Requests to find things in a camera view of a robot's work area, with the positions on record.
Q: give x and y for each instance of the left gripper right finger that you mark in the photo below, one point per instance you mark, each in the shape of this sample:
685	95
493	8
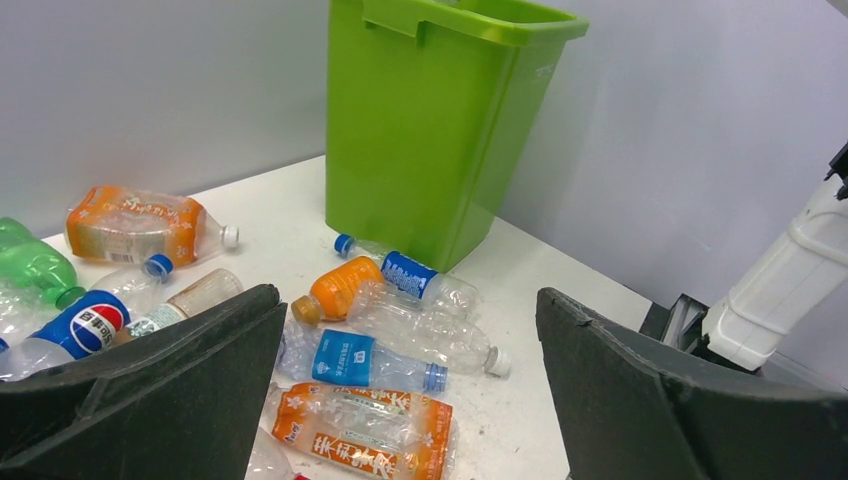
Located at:
631	407

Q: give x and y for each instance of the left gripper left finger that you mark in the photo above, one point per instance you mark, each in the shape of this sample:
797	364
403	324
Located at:
181	403

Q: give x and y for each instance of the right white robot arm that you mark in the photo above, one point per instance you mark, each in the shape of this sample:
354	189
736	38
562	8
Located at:
801	268

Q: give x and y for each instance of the green plastic bin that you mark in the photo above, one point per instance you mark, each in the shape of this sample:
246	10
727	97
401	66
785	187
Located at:
429	107

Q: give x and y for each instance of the brown tea bottle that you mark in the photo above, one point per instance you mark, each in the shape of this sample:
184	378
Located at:
205	293

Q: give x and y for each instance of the pepsi bottle blue cap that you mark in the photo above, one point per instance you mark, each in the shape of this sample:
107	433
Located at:
92	322

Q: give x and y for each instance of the light blue label bottle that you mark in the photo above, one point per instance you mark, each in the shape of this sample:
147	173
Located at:
353	360

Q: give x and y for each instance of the orange juice bottle lying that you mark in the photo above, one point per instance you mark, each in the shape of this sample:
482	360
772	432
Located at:
331	295

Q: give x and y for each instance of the large orange tea bottle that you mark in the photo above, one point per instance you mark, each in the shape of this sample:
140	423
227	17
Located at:
126	225

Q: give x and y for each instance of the clear bottle white cap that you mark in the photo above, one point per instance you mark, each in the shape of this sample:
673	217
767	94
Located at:
430	334

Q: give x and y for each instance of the green soda bottle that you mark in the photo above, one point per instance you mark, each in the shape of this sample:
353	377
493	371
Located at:
31	264

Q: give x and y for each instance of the blue label water bottle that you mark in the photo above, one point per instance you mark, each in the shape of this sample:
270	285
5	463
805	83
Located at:
429	287

